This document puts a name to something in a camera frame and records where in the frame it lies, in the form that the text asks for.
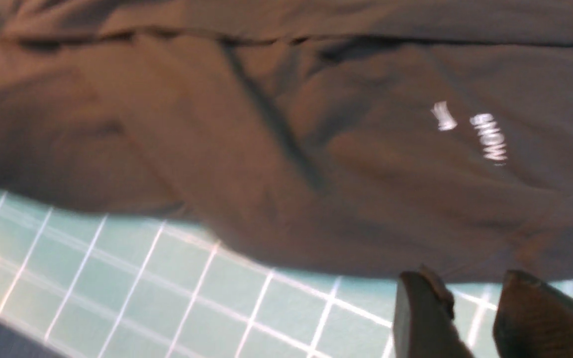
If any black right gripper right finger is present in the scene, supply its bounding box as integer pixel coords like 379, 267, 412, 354
493, 270, 573, 358

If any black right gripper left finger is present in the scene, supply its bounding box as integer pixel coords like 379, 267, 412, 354
394, 267, 474, 358

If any dark gray long-sleeve top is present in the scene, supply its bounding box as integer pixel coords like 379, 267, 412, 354
0, 0, 573, 282

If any green checkered table cloth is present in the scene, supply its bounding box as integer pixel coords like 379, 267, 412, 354
0, 177, 573, 358

